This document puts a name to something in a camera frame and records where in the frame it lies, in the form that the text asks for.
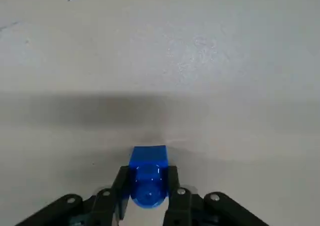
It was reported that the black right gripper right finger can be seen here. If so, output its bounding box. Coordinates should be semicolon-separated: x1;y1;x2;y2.
162;165;270;226

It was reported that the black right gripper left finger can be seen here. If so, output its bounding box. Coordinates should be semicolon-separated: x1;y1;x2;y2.
14;165;131;226

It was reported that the blue block with round knob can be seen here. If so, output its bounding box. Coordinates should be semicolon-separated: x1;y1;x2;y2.
128;145;171;209

